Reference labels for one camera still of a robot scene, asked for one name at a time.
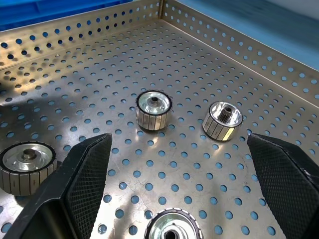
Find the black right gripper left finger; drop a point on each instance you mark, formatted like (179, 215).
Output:
(74, 189)

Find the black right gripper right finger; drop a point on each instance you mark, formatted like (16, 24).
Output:
(286, 184)

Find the perforated steel tray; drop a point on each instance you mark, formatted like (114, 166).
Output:
(159, 82)

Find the blue plastic tray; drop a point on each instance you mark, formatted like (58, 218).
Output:
(37, 11)

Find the metal roller with segmented rim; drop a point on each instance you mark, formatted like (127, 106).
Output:
(26, 169)
(174, 225)
(222, 121)
(153, 110)

